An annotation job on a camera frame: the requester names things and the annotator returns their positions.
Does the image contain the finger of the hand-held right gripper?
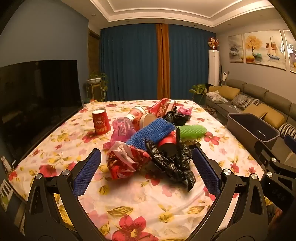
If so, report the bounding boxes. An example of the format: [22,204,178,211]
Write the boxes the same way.
[254,141,296,176]
[285,135,296,150]

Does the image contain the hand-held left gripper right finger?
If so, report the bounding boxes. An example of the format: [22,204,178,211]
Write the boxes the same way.
[185,147,270,241]

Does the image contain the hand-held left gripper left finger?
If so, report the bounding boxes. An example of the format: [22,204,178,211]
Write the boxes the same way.
[24,148,102,241]

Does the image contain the grey plastic bin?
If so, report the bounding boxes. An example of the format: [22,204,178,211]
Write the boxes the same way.
[227,113,281,143]

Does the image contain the large black plastic bag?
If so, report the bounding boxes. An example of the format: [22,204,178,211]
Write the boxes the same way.
[144,126,201,193]

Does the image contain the red white plastic bag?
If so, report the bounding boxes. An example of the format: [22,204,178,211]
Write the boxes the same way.
[106,141,153,181]

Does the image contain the green foam net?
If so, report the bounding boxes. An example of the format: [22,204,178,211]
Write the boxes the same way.
[179,125,207,141]

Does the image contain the plain red paper cup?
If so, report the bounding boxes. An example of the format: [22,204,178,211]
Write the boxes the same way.
[157,131,178,156]

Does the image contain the red printed paper cup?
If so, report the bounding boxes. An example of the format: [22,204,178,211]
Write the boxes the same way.
[92,109,111,136]

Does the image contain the large pink plastic bag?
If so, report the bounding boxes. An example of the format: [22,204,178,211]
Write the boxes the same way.
[103,117,137,151]

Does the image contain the small black plastic bag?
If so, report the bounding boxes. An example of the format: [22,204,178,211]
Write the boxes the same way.
[165,105,192,127]

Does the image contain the small pink plastic bag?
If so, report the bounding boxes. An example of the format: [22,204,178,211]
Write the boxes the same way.
[177,106,193,116]

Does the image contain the blue foam net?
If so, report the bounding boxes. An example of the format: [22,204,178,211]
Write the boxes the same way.
[126,118,176,151]

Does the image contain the red snack packet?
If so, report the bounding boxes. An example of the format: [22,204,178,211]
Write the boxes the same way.
[148,98,176,118]

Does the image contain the black white patterned cushion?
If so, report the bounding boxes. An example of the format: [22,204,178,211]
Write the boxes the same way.
[232,94,260,110]
[279,122,296,139]

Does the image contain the mustard cushion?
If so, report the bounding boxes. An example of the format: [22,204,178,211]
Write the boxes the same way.
[211,86,240,100]
[257,103,285,129]
[242,104,267,118]

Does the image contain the grey sofa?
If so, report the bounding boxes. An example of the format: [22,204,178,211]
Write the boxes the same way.
[205,79,296,163]

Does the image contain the floral tablecloth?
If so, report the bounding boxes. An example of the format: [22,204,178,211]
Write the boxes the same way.
[7,100,273,241]

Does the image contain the white clothes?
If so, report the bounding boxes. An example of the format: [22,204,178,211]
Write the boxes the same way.
[206,91,228,102]

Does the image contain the potted plant dark pot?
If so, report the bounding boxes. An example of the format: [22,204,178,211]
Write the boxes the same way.
[190,85,206,105]

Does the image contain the gold plant stand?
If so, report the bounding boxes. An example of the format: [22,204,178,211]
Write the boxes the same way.
[91,84,103,102]

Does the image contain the black flat television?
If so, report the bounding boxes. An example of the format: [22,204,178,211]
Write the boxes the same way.
[0,60,83,163]

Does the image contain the trailing plant white bowl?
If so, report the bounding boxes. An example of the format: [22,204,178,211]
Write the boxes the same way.
[84,73,109,101]

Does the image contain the tree and sailboat painting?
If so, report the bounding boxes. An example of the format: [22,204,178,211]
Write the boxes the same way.
[244,30,287,70]

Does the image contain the white standing air conditioner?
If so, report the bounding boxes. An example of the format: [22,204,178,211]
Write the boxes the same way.
[208,49,220,87]

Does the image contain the small grey landscape painting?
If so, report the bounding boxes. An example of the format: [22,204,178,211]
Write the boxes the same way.
[228,34,244,63]

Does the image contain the brown wooden door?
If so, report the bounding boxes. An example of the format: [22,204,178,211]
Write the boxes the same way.
[88,29,101,100]

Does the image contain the blue curtain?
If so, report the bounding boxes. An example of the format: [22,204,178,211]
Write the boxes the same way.
[168,24,210,100]
[100,23,160,102]

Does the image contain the orange curtain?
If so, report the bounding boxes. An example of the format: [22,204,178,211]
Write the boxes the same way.
[156,23,171,99]

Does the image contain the red gold flower decoration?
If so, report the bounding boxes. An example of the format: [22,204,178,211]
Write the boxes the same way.
[207,37,219,50]

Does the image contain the pale wall painting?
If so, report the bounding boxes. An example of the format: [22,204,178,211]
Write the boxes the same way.
[282,30,296,73]

